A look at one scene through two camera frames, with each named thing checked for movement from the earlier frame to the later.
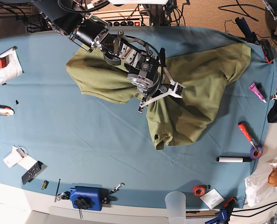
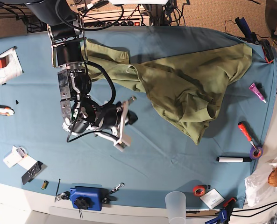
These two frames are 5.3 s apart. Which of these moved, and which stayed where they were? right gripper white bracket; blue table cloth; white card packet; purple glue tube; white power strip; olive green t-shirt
Moved: right gripper white bracket; olive green t-shirt
Stayed: white card packet; purple glue tube; white power strip; blue table cloth
